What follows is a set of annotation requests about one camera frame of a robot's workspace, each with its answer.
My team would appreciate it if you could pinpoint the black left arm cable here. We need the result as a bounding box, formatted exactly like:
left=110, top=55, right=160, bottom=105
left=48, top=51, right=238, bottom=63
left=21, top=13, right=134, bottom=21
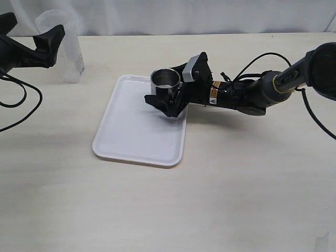
left=0, top=73, right=43, bottom=132

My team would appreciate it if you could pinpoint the white backdrop curtain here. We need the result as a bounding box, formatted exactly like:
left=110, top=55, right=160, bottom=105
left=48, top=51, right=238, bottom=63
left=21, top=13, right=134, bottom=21
left=1, top=1, right=335, bottom=36

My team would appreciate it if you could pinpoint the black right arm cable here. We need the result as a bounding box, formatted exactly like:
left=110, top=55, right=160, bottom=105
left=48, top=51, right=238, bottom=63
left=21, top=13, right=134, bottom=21
left=220, top=51, right=336, bottom=140

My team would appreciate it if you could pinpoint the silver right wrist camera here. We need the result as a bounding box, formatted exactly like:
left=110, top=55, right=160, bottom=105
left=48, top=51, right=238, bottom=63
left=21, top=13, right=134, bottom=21
left=182, top=55, right=200, bottom=82

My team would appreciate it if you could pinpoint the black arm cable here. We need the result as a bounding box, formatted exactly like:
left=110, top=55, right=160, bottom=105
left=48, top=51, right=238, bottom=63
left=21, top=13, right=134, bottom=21
left=220, top=51, right=336, bottom=140
left=0, top=73, right=43, bottom=132

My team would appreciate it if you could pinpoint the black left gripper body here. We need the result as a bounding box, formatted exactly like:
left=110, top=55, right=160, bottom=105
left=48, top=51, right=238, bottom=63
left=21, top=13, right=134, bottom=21
left=1, top=12, right=36, bottom=72

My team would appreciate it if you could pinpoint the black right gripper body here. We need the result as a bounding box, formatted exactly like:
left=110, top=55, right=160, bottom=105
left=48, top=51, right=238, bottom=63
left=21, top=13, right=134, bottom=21
left=176, top=52, right=213, bottom=105

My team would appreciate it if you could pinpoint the white rectangular plastic tray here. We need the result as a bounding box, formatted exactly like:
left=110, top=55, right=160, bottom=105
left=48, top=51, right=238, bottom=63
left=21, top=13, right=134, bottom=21
left=92, top=75, right=187, bottom=167

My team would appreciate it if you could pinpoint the stainless steel cup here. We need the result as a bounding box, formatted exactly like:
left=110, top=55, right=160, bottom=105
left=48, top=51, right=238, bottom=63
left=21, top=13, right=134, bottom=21
left=150, top=68, right=181, bottom=99

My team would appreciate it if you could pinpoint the clear plastic measuring container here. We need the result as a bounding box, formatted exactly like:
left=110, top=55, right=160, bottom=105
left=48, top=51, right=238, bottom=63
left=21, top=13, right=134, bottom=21
left=35, top=9, right=85, bottom=83

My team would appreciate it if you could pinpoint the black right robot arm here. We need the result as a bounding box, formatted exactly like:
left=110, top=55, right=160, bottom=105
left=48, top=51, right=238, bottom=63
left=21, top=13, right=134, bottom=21
left=144, top=42, right=335, bottom=118

